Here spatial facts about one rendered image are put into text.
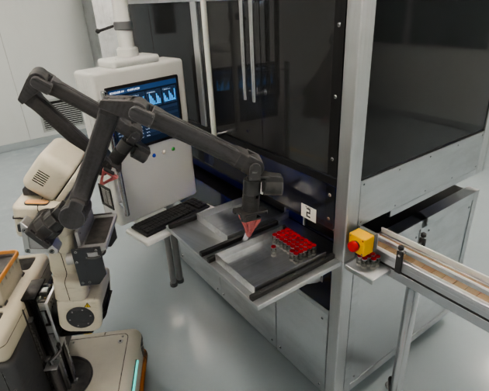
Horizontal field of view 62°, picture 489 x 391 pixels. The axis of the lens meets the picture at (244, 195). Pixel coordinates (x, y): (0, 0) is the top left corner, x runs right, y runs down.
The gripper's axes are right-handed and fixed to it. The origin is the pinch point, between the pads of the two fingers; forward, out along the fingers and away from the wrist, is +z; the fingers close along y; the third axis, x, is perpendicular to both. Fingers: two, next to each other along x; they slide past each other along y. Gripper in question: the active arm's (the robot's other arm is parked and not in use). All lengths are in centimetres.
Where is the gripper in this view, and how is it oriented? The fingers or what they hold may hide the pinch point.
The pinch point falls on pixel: (248, 234)
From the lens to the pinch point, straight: 137.7
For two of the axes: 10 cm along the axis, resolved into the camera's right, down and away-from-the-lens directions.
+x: -5.9, -3.2, 7.5
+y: 8.1, -1.6, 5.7
